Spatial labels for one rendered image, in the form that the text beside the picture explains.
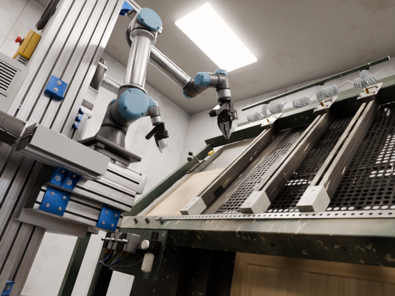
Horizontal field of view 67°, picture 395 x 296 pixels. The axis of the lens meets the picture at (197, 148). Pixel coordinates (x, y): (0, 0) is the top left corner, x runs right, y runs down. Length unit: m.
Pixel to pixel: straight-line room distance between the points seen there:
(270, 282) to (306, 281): 0.16
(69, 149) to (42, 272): 3.91
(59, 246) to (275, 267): 3.90
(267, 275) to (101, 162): 0.83
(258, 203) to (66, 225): 0.79
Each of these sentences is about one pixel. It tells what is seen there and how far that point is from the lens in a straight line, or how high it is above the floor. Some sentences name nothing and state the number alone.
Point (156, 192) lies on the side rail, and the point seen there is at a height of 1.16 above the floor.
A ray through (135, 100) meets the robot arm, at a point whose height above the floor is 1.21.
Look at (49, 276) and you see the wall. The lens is 4.94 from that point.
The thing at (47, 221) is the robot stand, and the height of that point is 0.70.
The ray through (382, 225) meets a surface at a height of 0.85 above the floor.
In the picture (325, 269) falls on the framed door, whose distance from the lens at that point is 1.28.
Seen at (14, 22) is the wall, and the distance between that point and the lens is 5.28.
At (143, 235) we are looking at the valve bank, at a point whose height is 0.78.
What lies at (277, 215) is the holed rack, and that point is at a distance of 1.18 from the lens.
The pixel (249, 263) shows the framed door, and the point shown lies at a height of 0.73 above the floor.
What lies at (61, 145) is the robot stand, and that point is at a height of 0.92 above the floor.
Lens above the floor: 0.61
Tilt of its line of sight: 23 degrees up
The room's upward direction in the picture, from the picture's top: 12 degrees clockwise
